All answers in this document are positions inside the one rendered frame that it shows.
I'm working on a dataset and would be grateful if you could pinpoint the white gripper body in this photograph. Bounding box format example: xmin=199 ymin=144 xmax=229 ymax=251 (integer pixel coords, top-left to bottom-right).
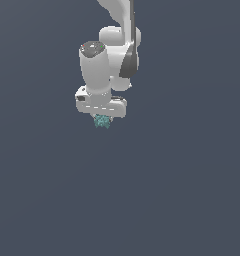
xmin=74 ymin=85 xmax=128 ymax=119

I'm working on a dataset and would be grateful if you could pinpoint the small teal spiky object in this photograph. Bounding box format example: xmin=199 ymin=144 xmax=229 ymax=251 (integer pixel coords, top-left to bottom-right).
xmin=92 ymin=113 xmax=113 ymax=130

